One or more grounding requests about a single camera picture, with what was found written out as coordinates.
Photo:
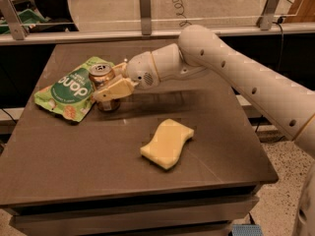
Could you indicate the left metal panel bracket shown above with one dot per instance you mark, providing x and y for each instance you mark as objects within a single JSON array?
[{"x": 15, "y": 25}]

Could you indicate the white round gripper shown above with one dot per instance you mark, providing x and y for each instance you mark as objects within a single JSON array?
[{"x": 141, "y": 70}]

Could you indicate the green tray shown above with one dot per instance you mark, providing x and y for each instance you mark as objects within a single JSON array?
[{"x": 28, "y": 17}]

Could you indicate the blue box on floor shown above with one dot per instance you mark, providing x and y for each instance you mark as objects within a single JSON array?
[{"x": 246, "y": 230}]

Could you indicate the middle metal panel bracket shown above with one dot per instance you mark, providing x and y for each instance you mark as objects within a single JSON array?
[{"x": 146, "y": 17}]

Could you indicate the clear acrylic barrier panel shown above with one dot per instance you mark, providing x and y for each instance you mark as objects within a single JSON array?
[{"x": 123, "y": 15}]

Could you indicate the right metal panel bracket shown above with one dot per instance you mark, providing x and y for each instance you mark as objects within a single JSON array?
[{"x": 265, "y": 21}]

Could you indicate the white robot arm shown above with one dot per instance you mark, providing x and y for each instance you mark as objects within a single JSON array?
[{"x": 286, "y": 104}]

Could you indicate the green rice chip bag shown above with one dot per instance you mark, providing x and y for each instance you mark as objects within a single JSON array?
[{"x": 71, "y": 96}]

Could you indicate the grey table drawer front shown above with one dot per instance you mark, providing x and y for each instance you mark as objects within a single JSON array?
[{"x": 203, "y": 217}]

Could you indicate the metal panel bracket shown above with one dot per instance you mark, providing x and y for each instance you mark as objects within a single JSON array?
[
  {"x": 265, "y": 21},
  {"x": 146, "y": 17},
  {"x": 15, "y": 25}
]

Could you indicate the yellow sponge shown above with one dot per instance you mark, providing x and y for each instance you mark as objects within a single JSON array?
[{"x": 165, "y": 148}]

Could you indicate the orange soda can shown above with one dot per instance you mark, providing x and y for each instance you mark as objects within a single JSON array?
[{"x": 100, "y": 74}]

